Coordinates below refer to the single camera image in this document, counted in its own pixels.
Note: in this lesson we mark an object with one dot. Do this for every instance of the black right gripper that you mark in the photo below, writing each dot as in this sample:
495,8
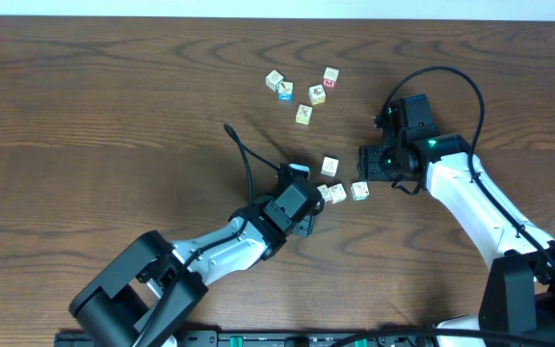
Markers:
369,167

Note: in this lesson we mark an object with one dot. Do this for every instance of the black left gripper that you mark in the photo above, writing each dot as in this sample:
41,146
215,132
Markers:
313,210

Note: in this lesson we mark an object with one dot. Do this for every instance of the wooden block with turtle drawing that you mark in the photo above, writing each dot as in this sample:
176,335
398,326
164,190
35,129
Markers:
325,193

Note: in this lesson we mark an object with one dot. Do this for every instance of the wooden block red A side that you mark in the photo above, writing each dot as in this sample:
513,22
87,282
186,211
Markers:
337,193

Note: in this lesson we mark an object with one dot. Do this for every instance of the wooden block yellow S side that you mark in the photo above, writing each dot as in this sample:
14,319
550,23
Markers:
329,166

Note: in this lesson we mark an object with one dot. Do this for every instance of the wooden block airplane green N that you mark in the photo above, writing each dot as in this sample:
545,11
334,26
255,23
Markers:
360,190

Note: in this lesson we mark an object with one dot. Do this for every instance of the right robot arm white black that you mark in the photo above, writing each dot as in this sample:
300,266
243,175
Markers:
519,298

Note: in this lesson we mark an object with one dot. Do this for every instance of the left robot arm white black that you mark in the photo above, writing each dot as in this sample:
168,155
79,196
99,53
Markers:
147,291

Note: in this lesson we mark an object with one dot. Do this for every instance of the wooden block yellow border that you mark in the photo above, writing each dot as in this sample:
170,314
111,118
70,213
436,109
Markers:
303,115

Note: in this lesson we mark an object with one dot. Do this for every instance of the wooden block red M side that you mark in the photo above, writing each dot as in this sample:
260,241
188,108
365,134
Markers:
330,77

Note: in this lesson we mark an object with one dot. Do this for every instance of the wooden block brown drawing yellow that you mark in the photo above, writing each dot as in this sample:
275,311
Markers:
317,94

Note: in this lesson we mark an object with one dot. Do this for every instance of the wooden block blue side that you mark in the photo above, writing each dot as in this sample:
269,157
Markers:
285,91

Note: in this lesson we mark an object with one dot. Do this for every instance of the wooden block plain top left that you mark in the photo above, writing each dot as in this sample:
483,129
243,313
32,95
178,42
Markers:
273,79

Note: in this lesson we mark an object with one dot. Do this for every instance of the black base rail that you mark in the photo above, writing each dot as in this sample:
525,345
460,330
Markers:
215,339

